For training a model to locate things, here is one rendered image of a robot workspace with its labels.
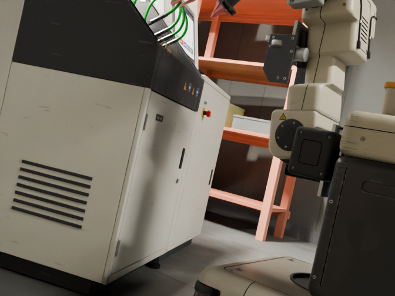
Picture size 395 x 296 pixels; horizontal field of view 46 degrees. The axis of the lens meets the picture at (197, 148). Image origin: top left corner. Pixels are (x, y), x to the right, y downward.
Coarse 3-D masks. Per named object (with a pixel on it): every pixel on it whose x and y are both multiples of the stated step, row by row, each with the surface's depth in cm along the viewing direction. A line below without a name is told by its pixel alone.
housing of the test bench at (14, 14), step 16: (0, 0) 184; (16, 0) 182; (0, 16) 184; (16, 16) 182; (0, 32) 183; (16, 32) 181; (0, 48) 183; (0, 64) 183; (0, 80) 182; (0, 96) 182; (0, 112) 182
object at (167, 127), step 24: (168, 120) 194; (192, 120) 229; (144, 144) 174; (168, 144) 201; (144, 168) 179; (168, 168) 208; (144, 192) 185; (168, 192) 216; (144, 216) 191; (168, 216) 224; (120, 240) 172; (144, 240) 198; (120, 264) 177
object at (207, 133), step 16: (160, 0) 242; (208, 96) 248; (224, 112) 293; (208, 128) 262; (192, 144) 238; (208, 144) 270; (192, 160) 244; (208, 160) 278; (192, 176) 251; (208, 176) 288; (192, 192) 258; (208, 192) 297; (176, 208) 235; (192, 208) 266; (176, 224) 241; (192, 224) 275; (176, 240) 248; (160, 256) 241
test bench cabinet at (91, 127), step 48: (48, 96) 177; (96, 96) 172; (144, 96) 167; (0, 144) 181; (48, 144) 176; (96, 144) 171; (0, 192) 180; (48, 192) 174; (96, 192) 170; (0, 240) 179; (48, 240) 174; (96, 240) 169; (96, 288) 178
